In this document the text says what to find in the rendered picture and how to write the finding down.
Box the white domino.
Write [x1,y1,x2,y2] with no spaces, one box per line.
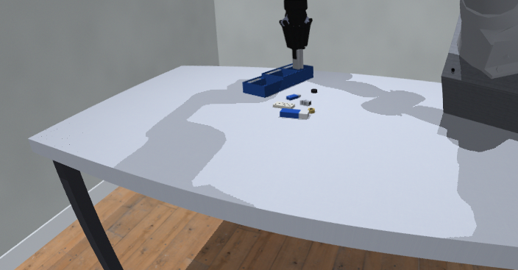
[273,102,295,109]

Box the blue three-compartment tray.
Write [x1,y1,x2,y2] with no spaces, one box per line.
[243,63,313,98]

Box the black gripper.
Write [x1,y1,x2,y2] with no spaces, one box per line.
[279,0,313,70]

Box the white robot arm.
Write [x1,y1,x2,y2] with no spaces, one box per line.
[457,0,518,79]

